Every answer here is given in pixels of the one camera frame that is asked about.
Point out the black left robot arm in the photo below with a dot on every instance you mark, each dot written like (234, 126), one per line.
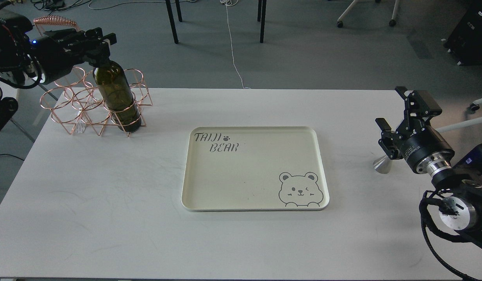
(26, 63)

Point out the white chair at right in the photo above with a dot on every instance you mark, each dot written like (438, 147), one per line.
(471, 109)

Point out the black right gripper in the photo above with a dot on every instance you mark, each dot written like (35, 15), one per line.
(424, 141)

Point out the steel double jigger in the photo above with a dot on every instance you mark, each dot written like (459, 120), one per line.
(382, 165)

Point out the cream bear serving tray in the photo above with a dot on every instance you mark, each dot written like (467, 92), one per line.
(270, 168)

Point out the copper wire bottle rack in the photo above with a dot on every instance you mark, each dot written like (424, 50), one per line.
(84, 104)

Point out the black equipment case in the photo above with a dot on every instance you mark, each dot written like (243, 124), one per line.
(465, 41)

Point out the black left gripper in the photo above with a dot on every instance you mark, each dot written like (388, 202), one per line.
(58, 51)

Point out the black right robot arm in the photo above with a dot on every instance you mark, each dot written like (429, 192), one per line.
(453, 210)

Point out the white office chair base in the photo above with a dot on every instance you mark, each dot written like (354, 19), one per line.
(363, 11)

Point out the dark green wine bottle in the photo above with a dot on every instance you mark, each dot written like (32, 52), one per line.
(115, 90)

